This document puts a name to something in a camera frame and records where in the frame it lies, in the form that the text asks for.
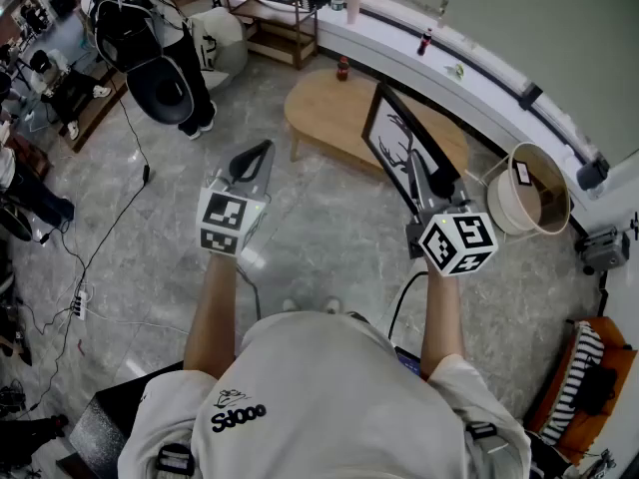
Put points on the black bag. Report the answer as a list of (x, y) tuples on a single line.
[(596, 389)]

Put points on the grey tripod device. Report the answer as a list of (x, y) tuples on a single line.
[(604, 250)]

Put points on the orange sofa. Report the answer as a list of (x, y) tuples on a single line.
[(614, 337)]

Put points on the person's left forearm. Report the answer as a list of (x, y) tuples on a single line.
[(212, 317)]

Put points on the phone with blue screen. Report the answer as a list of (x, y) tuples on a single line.
[(408, 362)]

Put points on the white power strip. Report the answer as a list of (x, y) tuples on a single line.
[(81, 305)]

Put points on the white egg-shaped bean bag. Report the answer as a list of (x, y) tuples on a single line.
[(224, 43)]

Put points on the person's right forearm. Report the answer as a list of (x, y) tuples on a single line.
[(442, 317)]

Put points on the dark wooden shelf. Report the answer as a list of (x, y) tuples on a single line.
[(279, 43)]

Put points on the red-capped cola bottle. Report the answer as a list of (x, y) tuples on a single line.
[(342, 70), (425, 43)]

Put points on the black-framed grey rectangular label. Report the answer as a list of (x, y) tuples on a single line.
[(522, 172)]

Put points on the person's white t-shirt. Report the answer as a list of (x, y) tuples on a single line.
[(324, 397)]

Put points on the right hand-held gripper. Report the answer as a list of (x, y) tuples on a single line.
[(459, 242)]

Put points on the black harness buckle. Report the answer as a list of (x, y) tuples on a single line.
[(482, 430), (175, 459)]

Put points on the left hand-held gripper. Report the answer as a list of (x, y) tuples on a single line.
[(219, 212)]

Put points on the black framed deer picture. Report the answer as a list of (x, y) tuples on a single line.
[(394, 133)]

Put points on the person's right shoe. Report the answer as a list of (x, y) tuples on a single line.
[(333, 305)]

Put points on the person's shoe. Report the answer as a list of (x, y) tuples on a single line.
[(333, 305), (290, 305)]

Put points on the wooden oval coffee table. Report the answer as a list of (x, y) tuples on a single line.
[(329, 113)]

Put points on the dark grey window device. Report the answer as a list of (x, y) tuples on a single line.
[(593, 172)]

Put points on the black backpack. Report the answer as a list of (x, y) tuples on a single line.
[(125, 33)]

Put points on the black round shell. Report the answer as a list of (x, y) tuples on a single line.
[(162, 93)]

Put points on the white round waste bin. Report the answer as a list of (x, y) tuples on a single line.
[(504, 202)]

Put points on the person's left shoe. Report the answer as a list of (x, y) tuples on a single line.
[(290, 305)]

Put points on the pink cup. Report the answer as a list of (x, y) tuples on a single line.
[(353, 10)]

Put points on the black low cabinet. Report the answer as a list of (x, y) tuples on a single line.
[(105, 427)]

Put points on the white window ledge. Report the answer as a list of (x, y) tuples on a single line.
[(399, 43)]

